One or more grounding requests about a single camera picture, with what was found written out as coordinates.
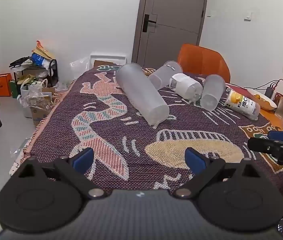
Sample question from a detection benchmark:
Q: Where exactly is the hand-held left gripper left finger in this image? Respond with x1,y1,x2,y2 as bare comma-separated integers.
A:
19,147,106,199

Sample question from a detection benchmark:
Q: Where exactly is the white flat box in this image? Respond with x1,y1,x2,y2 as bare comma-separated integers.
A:
89,52,127,68

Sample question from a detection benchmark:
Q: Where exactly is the black door handle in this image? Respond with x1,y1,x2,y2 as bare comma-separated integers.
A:
142,14,157,33

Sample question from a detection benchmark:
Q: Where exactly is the clear glass jar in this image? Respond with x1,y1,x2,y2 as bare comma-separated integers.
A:
275,93,283,118

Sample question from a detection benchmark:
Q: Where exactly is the white bowl with fruit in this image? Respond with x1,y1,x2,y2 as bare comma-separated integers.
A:
246,88,278,111

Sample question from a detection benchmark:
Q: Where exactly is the green shopping bag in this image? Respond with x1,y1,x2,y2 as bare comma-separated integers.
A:
9,79,22,99

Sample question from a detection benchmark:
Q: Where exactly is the cardboard box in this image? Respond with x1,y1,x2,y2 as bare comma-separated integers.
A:
30,102,54,127

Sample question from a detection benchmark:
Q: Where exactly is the grey door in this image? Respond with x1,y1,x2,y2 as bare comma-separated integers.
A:
133,0,210,68

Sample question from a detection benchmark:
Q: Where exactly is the black power adapter with cables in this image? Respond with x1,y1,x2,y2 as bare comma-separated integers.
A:
253,78,283,98

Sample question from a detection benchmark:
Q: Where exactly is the printed woven blanket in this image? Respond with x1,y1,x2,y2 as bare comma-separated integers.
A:
9,64,283,195

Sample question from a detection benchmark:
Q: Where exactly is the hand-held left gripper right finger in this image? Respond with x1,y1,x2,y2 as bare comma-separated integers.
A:
172,147,260,198

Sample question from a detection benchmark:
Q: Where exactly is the orange box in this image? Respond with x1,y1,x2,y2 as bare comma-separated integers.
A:
0,73,13,97

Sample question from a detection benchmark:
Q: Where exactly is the brown cardboard sheet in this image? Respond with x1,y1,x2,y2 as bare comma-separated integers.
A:
93,60,115,69

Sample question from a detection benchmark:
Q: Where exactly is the white plastic bin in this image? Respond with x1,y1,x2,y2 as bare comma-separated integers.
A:
20,84,33,118

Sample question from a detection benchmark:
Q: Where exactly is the black shelf rack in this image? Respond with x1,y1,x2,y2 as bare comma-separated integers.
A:
10,58,58,88

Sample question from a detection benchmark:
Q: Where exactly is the tall frosted plastic cup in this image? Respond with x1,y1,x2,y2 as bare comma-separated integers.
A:
115,63,170,126

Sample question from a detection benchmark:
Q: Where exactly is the yellow label drink bottle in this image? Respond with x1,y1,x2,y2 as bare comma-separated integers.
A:
224,88,261,121

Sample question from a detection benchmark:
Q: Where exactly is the blue and white bag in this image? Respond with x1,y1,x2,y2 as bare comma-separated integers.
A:
31,52,47,67

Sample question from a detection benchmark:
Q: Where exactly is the orange chair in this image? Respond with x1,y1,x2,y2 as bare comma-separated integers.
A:
177,43,231,84

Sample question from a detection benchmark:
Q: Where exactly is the clear plastic bag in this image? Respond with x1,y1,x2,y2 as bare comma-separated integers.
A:
69,57,91,81

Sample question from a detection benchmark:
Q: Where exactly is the brown paper bag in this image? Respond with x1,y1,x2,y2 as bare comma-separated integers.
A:
32,40,56,60

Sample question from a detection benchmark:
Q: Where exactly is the white plastic cup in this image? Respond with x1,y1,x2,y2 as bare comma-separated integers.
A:
169,73,204,102

